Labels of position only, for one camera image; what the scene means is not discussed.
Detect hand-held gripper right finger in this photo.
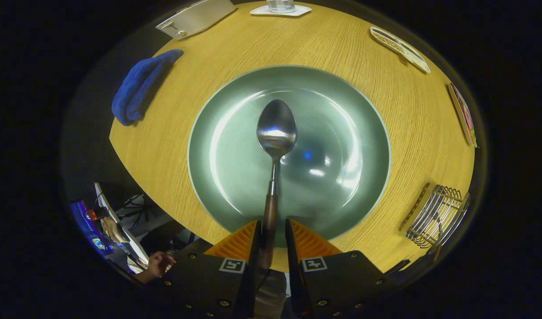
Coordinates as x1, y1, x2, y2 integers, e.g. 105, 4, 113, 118
285, 218, 389, 319

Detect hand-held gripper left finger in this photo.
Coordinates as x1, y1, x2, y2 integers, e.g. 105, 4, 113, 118
154, 220, 262, 319

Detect wooden-handled metal spoon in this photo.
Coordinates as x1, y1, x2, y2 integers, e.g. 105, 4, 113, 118
256, 99, 298, 271

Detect person's beige trousers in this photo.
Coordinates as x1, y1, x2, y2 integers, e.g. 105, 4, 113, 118
253, 269, 290, 319

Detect pale green plate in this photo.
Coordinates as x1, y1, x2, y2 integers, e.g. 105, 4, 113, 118
187, 66, 391, 249

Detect computer monitor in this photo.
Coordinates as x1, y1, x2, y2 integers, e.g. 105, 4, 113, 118
69, 200, 114, 258

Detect plate of meat and vegetables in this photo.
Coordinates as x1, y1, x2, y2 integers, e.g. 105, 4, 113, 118
448, 82, 478, 148

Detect blue cloth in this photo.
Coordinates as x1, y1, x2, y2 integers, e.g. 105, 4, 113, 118
111, 49, 184, 127

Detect white divided bean dish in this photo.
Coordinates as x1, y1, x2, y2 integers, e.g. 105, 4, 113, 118
370, 26, 431, 74

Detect white toaster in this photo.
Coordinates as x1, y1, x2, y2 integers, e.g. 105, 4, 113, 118
155, 0, 237, 41

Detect white coaster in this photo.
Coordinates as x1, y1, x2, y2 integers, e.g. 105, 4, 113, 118
250, 4, 312, 17

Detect clear drinking glass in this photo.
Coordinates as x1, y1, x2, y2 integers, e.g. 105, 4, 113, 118
267, 0, 296, 13

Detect metal wire basket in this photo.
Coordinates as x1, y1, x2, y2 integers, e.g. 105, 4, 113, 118
399, 183, 471, 249

